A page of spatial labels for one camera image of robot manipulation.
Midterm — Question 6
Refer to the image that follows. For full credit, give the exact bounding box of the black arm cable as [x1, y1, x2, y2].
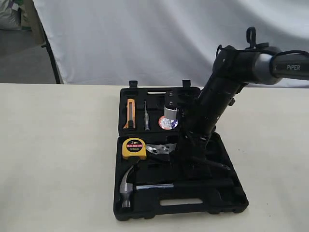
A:
[246, 27, 309, 66]

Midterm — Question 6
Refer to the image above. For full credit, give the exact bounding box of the green white bag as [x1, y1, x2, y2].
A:
[19, 0, 31, 31]

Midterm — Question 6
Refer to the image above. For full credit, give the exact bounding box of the black plastic tool case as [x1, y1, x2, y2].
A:
[113, 80, 249, 221]

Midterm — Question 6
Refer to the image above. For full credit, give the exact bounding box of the orange utility knife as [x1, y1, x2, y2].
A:
[123, 99, 136, 129]

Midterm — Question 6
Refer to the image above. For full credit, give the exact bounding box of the claw hammer black grip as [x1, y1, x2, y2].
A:
[119, 165, 234, 208]

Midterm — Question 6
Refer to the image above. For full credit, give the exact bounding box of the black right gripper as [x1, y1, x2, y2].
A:
[175, 77, 244, 179]

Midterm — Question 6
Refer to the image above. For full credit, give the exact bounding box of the black electrical tape roll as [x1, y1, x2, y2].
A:
[158, 116, 178, 131]

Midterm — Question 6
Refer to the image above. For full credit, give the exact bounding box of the clear handle tester screwdriver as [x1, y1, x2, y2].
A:
[144, 101, 150, 131]

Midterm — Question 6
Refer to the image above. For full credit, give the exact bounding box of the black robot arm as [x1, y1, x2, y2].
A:
[175, 43, 309, 179]

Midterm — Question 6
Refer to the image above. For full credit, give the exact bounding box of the white backdrop curtain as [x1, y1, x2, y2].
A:
[34, 0, 309, 86]

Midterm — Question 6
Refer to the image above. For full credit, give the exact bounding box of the grey woven sack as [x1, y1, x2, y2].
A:
[0, 0, 24, 30]

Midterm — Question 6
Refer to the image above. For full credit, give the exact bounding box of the black backdrop stand pole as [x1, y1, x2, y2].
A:
[41, 23, 61, 84]

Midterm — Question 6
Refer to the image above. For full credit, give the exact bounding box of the yellow tape measure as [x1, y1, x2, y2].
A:
[122, 138, 147, 160]

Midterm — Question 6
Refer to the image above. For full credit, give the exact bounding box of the adjustable wrench black handle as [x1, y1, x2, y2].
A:
[145, 144, 231, 171]

